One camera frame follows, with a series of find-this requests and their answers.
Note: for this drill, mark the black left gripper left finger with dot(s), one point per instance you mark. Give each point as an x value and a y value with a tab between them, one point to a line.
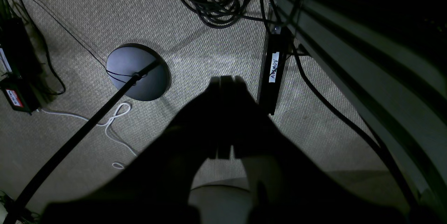
155	187

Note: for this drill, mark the black power supply red label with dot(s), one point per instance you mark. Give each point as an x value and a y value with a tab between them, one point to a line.
22	64

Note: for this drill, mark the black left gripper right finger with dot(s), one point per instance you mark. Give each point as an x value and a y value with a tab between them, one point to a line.
289	187

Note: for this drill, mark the black box with white label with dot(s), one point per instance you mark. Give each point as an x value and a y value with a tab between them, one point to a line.
276	48

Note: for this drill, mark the black stand pole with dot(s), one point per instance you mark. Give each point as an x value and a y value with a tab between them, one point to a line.
58	157

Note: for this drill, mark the round black stand base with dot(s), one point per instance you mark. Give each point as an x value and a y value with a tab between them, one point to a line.
137	60

